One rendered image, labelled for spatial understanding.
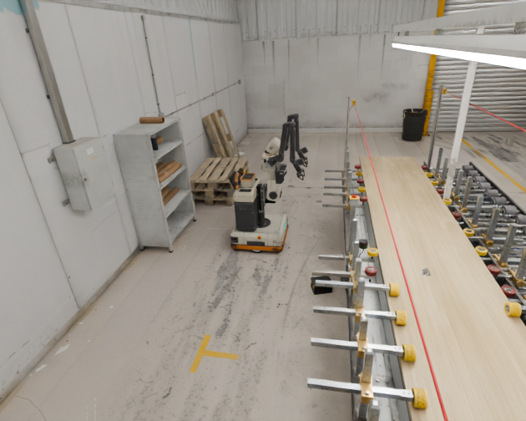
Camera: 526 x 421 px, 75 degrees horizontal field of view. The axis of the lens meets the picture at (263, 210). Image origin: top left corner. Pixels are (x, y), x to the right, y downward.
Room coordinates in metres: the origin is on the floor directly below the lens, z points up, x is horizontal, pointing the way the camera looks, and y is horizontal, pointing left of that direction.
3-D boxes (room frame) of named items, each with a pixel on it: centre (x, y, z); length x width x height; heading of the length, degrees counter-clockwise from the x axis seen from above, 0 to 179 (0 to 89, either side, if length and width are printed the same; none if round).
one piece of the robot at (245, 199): (3.97, 0.14, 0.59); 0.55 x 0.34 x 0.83; 168
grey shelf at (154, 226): (4.28, 1.34, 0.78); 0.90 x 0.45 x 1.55; 168
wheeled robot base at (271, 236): (3.95, 0.05, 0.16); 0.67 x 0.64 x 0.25; 78
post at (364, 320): (1.32, -0.49, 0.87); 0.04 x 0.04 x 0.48; 78
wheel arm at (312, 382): (1.04, -0.41, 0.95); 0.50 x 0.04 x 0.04; 78
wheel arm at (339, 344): (1.28, -0.46, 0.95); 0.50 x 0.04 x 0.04; 78
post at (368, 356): (1.07, -0.43, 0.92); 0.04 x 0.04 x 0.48; 78
